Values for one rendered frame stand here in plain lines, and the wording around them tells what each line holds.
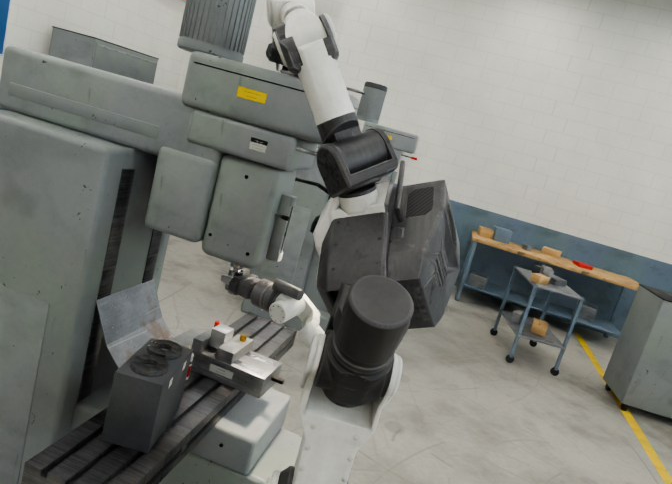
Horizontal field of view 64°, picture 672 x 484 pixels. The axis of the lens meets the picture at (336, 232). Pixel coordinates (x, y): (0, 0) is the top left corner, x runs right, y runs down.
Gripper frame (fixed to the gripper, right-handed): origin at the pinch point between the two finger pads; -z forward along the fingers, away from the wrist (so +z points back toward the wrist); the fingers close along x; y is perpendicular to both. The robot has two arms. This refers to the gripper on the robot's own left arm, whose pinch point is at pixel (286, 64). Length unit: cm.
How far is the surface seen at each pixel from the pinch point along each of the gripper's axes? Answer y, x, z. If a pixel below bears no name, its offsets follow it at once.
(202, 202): -43.7, -13.4, -15.2
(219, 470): -116, 12, -45
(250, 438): -104, 18, -37
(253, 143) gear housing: -27.1, -2.3, -2.0
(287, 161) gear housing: -30.2, 8.5, -1.0
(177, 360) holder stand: -89, -5, -10
